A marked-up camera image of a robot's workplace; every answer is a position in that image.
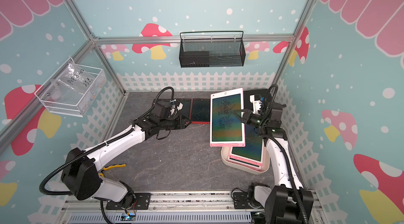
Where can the black mesh wall basket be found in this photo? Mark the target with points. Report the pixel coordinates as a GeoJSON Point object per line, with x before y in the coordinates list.
{"type": "Point", "coordinates": [226, 48]}

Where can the pink writing tablet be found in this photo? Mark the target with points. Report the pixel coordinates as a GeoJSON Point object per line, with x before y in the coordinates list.
{"type": "Point", "coordinates": [252, 153]}
{"type": "Point", "coordinates": [226, 130]}
{"type": "Point", "coordinates": [245, 164]}

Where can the black box in basket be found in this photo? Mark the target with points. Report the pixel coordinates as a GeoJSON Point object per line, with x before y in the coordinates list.
{"type": "Point", "coordinates": [194, 59]}

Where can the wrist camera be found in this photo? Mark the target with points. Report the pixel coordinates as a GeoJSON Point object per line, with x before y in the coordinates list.
{"type": "Point", "coordinates": [176, 105]}
{"type": "Point", "coordinates": [256, 101]}

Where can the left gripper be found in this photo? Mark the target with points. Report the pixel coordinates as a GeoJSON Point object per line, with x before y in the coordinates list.
{"type": "Point", "coordinates": [181, 122]}

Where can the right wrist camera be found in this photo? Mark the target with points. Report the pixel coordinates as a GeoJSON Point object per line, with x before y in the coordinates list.
{"type": "Point", "coordinates": [256, 101]}

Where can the red writing tablet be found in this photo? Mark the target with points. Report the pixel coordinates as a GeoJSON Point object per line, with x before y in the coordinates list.
{"type": "Point", "coordinates": [200, 111]}
{"type": "Point", "coordinates": [185, 111]}

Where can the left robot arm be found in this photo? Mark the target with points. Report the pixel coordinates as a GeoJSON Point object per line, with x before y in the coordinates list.
{"type": "Point", "coordinates": [81, 176]}

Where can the black plastic tool case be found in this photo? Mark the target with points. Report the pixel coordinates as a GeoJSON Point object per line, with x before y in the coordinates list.
{"type": "Point", "coordinates": [248, 93]}

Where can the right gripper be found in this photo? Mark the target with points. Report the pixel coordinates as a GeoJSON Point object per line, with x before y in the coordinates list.
{"type": "Point", "coordinates": [247, 116]}

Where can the green circuit board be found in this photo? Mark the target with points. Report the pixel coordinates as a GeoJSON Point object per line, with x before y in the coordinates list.
{"type": "Point", "coordinates": [128, 217]}

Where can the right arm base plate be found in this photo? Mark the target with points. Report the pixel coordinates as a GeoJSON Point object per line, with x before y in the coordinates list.
{"type": "Point", "coordinates": [241, 201]}

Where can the white plastic storage box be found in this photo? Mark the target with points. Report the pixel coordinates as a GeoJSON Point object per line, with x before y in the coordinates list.
{"type": "Point", "coordinates": [265, 166]}

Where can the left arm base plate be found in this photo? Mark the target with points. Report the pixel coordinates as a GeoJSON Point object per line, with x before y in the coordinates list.
{"type": "Point", "coordinates": [141, 202]}

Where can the white wire wall basket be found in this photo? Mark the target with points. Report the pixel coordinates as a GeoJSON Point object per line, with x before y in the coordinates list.
{"type": "Point", "coordinates": [79, 109]}

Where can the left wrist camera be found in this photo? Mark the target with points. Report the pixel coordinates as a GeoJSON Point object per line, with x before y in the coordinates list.
{"type": "Point", "coordinates": [176, 105]}

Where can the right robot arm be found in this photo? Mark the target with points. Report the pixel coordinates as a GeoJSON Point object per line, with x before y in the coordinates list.
{"type": "Point", "coordinates": [288, 201]}

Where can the yellow handled pliers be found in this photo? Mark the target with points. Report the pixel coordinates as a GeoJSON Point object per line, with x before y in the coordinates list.
{"type": "Point", "coordinates": [101, 173]}

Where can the clear plastic bag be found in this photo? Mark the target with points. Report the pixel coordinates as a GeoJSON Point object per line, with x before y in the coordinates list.
{"type": "Point", "coordinates": [71, 85]}

